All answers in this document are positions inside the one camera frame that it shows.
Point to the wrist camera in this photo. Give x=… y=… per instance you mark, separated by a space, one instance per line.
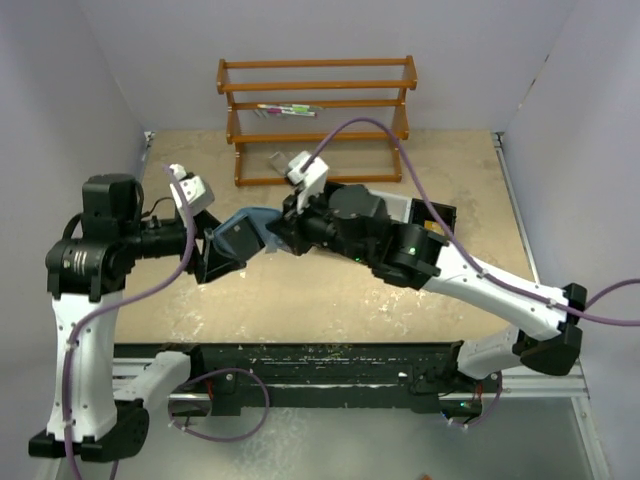
x=309 y=182
x=196 y=190

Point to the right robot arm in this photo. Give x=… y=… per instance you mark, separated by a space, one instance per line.
x=354 y=222

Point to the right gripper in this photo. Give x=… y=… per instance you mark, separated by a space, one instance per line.
x=292 y=223

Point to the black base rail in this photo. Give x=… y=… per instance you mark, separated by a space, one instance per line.
x=419 y=377

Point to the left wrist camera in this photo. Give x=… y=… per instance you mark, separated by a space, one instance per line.
x=196 y=190

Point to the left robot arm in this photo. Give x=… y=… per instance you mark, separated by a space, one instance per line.
x=86 y=276

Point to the blue card holder wallet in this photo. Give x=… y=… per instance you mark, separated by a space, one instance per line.
x=259 y=216

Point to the small clear plastic box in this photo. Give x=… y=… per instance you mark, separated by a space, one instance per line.
x=279 y=161

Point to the black and white organizer tray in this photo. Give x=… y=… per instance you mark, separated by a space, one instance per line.
x=414 y=210

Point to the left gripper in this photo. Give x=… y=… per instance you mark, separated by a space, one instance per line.
x=214 y=262

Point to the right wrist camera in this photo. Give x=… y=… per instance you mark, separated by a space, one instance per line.
x=309 y=182

